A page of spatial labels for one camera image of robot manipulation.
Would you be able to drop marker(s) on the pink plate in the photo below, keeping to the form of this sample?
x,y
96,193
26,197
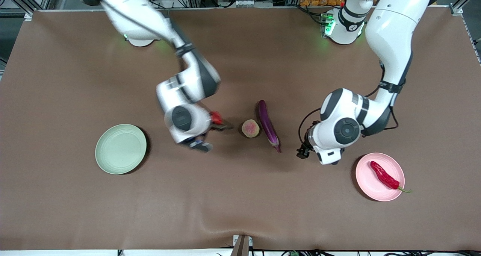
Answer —
x,y
370,188

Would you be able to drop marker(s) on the red apple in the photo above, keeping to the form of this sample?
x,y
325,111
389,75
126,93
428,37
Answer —
x,y
216,117

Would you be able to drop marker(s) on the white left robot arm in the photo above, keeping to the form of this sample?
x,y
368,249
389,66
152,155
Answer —
x,y
391,34

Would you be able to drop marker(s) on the brown table mat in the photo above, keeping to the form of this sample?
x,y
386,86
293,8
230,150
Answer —
x,y
240,192

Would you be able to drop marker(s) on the purple eggplant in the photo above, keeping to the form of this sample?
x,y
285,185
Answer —
x,y
266,122

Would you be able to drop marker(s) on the aluminium frame bar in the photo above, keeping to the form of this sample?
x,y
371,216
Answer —
x,y
456,8
22,2

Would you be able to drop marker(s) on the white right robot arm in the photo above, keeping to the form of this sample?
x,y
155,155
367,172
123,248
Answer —
x,y
131,11

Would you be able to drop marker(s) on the light green plate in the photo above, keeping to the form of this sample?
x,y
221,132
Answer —
x,y
120,149

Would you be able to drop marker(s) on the red chili pepper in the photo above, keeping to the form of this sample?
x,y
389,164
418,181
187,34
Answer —
x,y
381,175

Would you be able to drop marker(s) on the green pink peach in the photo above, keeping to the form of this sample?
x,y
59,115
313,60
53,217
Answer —
x,y
250,128

